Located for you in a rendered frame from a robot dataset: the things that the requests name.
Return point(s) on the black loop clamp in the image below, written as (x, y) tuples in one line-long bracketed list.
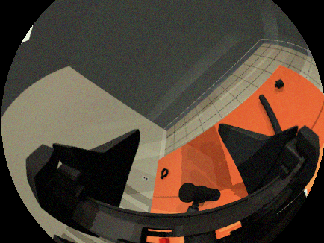
[(162, 173)]

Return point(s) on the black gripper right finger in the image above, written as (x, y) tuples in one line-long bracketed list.
[(254, 153)]

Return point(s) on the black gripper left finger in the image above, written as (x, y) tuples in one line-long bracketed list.
[(106, 166)]

